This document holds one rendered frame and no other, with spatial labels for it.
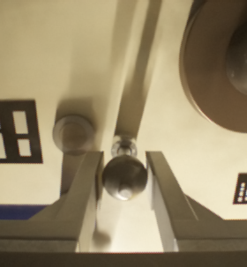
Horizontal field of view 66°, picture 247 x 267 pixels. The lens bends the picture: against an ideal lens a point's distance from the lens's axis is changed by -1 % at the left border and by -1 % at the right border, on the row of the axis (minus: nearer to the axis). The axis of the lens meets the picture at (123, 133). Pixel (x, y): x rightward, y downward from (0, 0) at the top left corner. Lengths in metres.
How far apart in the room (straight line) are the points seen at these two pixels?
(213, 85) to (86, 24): 0.13
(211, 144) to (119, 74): 0.13
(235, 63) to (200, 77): 0.03
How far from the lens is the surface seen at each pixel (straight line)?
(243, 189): 0.28
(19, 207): 0.21
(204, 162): 0.24
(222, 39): 0.21
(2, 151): 0.26
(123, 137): 0.19
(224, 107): 0.21
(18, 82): 0.23
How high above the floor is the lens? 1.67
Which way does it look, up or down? level
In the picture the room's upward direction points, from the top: 90 degrees counter-clockwise
